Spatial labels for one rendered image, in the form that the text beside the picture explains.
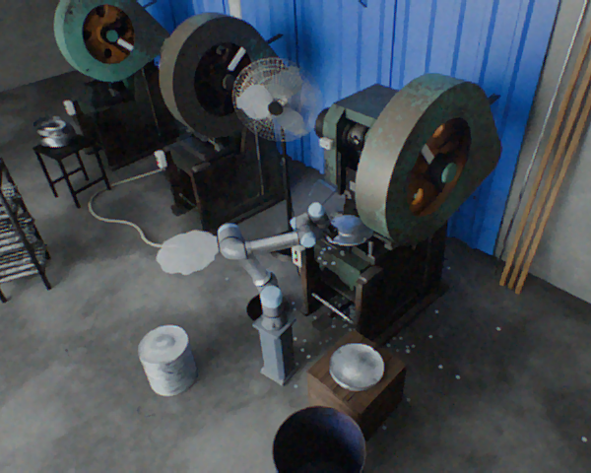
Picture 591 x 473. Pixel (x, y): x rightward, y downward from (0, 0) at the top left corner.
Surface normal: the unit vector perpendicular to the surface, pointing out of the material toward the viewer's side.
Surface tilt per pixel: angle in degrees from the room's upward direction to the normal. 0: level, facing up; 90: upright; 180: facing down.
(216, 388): 0
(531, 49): 90
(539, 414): 0
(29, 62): 90
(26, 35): 90
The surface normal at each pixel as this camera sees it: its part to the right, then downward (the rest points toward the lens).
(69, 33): 0.71, 0.41
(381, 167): -0.70, 0.12
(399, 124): -0.52, -0.29
